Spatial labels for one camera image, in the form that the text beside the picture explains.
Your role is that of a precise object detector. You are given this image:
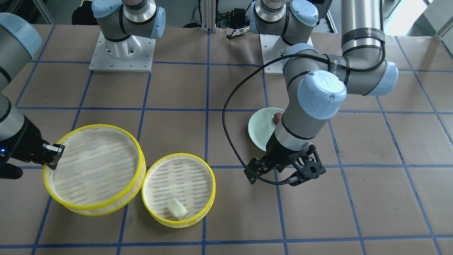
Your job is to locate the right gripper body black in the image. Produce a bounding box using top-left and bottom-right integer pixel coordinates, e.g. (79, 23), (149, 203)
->
(0, 117), (46, 180)

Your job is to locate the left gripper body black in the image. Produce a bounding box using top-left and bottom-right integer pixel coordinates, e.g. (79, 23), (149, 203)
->
(263, 133), (311, 169)

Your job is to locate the yellow steamer layer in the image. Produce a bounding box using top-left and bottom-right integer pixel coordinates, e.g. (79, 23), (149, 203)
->
(43, 124), (146, 216)
(141, 153), (216, 228)

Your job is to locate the white steamed bun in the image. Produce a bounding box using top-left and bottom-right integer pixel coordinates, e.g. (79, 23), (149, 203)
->
(166, 198), (188, 221)

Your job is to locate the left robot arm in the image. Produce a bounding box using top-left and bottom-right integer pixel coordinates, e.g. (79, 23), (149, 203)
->
(244, 0), (398, 187)

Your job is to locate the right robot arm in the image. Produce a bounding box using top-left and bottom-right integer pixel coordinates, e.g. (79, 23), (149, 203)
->
(1, 0), (166, 180)

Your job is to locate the light green plate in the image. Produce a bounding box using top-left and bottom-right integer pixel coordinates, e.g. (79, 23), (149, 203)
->
(248, 108), (284, 152)

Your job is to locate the brown bun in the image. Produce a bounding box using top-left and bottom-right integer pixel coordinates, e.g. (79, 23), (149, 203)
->
(273, 112), (283, 125)

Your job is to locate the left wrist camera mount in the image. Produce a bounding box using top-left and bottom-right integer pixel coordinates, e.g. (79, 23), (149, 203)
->
(287, 144), (326, 187)

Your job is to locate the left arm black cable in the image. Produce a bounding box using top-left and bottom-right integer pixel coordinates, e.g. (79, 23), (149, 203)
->
(222, 0), (387, 186)

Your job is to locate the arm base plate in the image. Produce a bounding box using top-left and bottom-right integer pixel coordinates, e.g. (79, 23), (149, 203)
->
(89, 33), (156, 72)
(259, 34), (291, 75)

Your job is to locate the aluminium frame post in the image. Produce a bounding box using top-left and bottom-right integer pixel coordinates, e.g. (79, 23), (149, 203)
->
(200, 0), (217, 33)

